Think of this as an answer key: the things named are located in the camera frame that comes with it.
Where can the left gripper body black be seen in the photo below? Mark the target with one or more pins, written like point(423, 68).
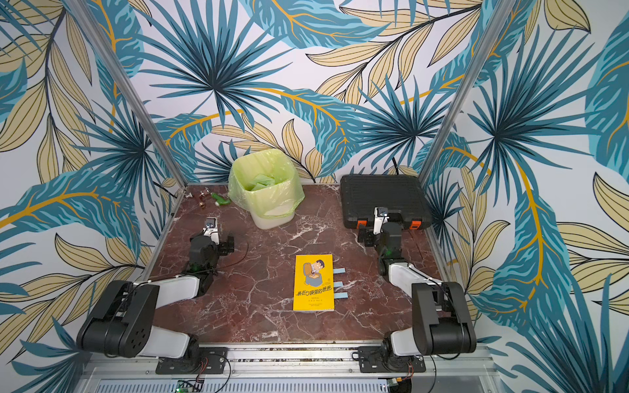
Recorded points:
point(219, 250)

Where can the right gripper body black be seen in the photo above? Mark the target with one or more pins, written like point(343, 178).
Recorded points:
point(368, 233)

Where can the yellow cover book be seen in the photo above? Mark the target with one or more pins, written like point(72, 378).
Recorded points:
point(314, 283)

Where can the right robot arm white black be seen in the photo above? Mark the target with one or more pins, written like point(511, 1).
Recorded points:
point(441, 323)

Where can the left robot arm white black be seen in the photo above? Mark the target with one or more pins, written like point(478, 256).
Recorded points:
point(122, 321)

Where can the black plastic tool case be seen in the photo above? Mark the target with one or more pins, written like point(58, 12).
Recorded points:
point(361, 194)

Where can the green small bottle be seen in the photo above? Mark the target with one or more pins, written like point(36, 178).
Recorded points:
point(220, 200)

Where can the white bin green bag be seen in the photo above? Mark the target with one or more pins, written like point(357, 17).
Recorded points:
point(267, 185)

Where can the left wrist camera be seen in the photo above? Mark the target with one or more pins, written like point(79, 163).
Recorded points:
point(211, 229)

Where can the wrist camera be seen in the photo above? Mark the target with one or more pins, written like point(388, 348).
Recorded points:
point(380, 218)
point(211, 229)

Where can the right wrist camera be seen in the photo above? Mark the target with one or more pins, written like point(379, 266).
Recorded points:
point(380, 218)

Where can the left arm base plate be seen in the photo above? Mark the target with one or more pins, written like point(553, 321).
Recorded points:
point(204, 360)

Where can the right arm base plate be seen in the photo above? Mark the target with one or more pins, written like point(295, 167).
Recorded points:
point(377, 359)

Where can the aluminium front rail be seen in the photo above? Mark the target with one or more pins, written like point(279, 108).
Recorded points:
point(295, 367)

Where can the left aluminium frame post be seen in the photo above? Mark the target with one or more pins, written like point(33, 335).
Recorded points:
point(97, 37)

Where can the aluminium frame post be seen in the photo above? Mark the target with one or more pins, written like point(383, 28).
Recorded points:
point(491, 34)
point(97, 37)

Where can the right aluminium frame post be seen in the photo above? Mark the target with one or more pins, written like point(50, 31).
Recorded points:
point(491, 34)

